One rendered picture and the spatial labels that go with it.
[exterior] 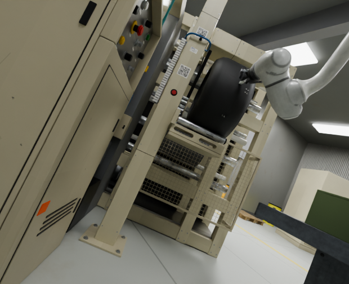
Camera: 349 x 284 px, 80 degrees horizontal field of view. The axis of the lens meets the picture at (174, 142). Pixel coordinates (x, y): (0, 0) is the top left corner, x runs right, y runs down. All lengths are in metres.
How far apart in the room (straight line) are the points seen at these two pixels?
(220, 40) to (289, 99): 1.09
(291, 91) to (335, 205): 0.46
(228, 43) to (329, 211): 1.51
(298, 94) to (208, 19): 0.93
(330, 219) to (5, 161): 0.89
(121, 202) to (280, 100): 1.05
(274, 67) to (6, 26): 0.88
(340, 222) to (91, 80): 0.77
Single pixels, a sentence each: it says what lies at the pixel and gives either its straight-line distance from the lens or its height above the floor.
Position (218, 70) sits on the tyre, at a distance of 1.34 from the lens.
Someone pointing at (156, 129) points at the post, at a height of 0.79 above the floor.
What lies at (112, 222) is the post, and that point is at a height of 0.14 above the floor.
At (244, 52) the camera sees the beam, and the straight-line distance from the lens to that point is 1.95.
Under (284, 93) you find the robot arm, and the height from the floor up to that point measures 1.08.
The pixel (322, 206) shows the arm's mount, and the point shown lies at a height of 0.71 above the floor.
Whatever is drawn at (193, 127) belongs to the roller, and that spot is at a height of 0.89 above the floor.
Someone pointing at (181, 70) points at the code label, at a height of 1.22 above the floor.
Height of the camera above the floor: 0.66
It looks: 5 degrees up
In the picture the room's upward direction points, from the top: 25 degrees clockwise
